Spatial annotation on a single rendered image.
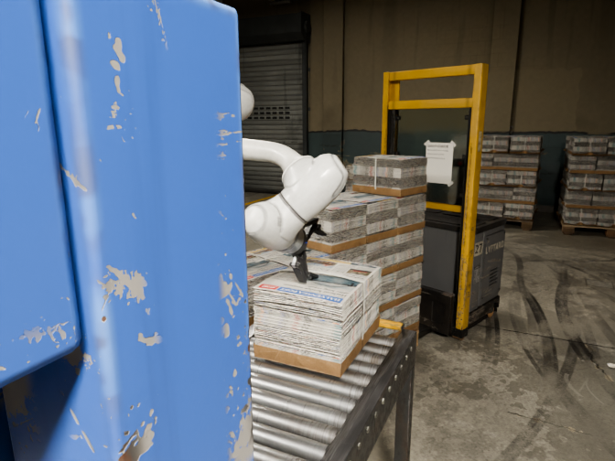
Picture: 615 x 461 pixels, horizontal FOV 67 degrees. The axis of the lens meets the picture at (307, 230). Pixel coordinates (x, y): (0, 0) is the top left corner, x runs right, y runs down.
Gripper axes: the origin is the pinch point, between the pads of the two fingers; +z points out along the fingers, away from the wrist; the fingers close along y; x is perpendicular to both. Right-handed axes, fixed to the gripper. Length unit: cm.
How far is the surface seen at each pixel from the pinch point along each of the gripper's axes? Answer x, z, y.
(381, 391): 27.4, -3.2, 35.3
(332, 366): 13.0, -4.2, 31.9
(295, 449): 16, -28, 50
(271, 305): -6.6, -11.0, 18.4
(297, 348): 1.7, -4.9, 29.3
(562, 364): 89, 212, 15
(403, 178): -9, 126, -72
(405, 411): 27, 41, 45
